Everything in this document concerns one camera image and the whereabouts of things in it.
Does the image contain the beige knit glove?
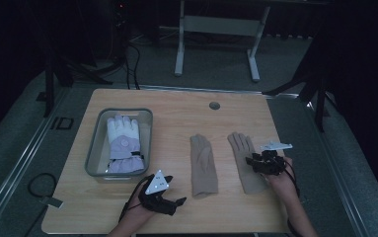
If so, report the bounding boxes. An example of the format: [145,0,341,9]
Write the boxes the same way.
[227,131,269,196]
[189,133,219,199]

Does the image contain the black floor cable loop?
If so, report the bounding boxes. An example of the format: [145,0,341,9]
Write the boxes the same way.
[28,172,64,209]

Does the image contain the white metal desk frame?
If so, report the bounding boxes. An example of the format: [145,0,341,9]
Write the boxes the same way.
[174,0,272,83]

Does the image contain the person's right hand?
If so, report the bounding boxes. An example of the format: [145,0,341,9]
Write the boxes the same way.
[265,157,297,196]

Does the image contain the black hanging cables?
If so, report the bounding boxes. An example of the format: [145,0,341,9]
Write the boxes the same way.
[122,19,142,91]

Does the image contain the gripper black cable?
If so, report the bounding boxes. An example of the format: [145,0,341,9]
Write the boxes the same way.
[284,160,304,237]
[117,179,152,223]

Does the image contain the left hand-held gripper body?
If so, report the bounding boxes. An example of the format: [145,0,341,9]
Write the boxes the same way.
[138,169,182,217]

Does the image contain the clear plastic storage bin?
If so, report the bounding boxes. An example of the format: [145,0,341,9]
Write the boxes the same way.
[84,108,154,184]

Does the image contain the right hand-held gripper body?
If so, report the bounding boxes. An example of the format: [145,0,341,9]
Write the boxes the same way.
[255,140,294,177]

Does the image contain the black tripod stand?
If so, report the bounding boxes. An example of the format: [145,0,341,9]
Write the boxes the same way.
[41,45,113,119]
[263,29,334,133]

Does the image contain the person's left hand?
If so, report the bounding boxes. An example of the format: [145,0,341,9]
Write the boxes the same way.
[129,181,160,222]

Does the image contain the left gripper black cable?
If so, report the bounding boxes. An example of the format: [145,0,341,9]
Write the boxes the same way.
[117,179,152,223]

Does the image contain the white lilac ski glove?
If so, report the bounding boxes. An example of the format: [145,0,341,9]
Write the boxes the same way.
[106,114,145,175]

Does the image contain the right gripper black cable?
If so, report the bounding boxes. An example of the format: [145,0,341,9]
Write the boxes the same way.
[284,160,304,237]

